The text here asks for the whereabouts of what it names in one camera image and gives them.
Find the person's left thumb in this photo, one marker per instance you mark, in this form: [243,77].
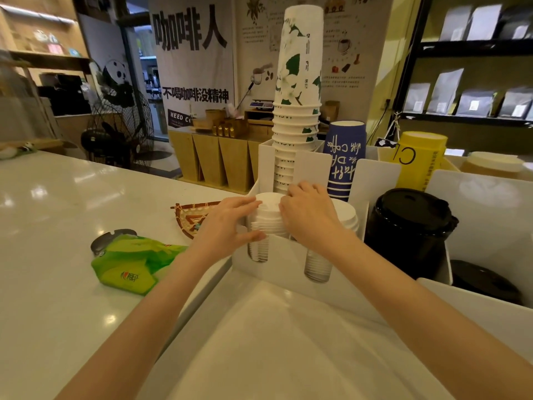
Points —
[252,238]

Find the white plastic divider bin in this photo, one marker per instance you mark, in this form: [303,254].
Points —
[487,216]

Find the panda figure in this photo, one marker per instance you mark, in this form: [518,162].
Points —
[116,81]

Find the beige illustrated coffee poster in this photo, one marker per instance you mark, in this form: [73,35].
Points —
[354,49]

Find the person's left forearm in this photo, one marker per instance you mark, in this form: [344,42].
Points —
[145,324]

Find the person's left hand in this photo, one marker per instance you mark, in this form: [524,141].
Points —
[216,229]

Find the black display shelf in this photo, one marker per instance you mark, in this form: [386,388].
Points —
[470,47]

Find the black floor fan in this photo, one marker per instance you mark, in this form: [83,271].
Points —
[120,129]

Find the stack of yellow paper cups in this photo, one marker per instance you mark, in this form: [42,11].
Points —
[420,162]

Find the person's right forearm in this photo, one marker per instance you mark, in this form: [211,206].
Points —
[416,324]

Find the patterned brown coaster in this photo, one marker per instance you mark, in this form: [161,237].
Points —
[191,220]

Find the person's right hand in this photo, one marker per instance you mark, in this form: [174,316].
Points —
[312,216]

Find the person's right thumb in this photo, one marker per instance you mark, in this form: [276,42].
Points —
[286,210]

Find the white cup and lid organizer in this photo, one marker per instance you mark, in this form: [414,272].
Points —
[283,270]

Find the cream lidded container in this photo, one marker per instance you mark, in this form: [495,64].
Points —
[491,164]

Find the black flat holder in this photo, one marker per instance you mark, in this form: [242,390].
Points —
[100,242]

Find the black coffee machine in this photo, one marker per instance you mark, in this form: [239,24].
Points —
[66,93]

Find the group of grey coffee bags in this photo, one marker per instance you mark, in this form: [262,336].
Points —
[445,93]

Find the stack of white floral cups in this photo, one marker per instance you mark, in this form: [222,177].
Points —
[297,79]

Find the stack of blue paper cups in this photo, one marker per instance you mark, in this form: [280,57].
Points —
[343,162]

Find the white banner with black letters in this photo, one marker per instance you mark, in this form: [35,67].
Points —
[191,58]

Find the green tissue packet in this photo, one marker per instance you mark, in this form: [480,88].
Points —
[133,266]

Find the stack of white cup lids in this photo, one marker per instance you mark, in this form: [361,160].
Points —
[347,214]
[268,222]

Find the wooden wall shelf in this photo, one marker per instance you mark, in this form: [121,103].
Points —
[41,37]

